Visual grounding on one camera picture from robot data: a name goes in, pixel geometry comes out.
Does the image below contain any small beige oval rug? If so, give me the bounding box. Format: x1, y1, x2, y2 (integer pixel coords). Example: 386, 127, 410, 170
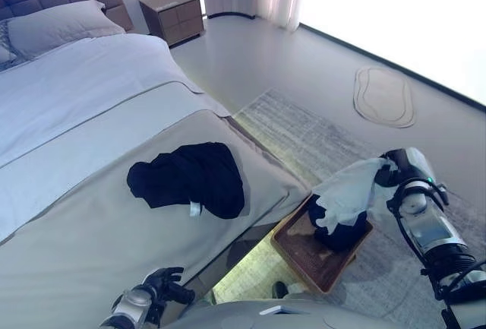
353, 67, 417, 130

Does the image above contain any grey robot torso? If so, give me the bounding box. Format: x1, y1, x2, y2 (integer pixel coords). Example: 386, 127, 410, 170
159, 297, 388, 329

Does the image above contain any brown nightstand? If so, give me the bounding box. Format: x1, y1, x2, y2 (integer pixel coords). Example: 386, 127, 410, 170
138, 0, 207, 49

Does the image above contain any large grey area rug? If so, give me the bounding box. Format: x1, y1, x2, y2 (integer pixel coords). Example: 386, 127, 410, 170
210, 87, 486, 329

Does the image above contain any navy blue garment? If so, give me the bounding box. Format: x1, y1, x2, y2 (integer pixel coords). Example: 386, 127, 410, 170
308, 194, 372, 253

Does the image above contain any beige bed runner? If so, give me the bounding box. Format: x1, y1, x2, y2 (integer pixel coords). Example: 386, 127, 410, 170
0, 109, 311, 329

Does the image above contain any white duvet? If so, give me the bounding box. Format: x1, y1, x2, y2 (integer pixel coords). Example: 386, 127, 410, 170
0, 32, 232, 170

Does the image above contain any dark robot right hand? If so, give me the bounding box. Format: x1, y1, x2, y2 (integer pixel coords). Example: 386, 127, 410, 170
374, 148, 412, 190

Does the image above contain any grey patterned cushion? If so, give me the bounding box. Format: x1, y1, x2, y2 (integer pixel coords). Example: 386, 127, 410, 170
0, 19, 21, 72

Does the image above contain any beige pillow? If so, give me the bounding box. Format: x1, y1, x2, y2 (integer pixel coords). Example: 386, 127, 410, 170
7, 0, 127, 60

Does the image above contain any black garment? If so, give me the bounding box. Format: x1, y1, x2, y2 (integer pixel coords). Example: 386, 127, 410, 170
126, 141, 246, 220

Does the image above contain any dark robot left hand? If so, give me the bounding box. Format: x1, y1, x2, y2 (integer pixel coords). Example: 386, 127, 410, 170
146, 267, 197, 307

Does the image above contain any white garment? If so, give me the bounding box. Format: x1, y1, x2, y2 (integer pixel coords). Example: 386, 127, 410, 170
314, 157, 393, 232

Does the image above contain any brown wicker basket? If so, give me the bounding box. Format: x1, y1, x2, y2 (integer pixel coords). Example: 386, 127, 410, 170
270, 193, 374, 295

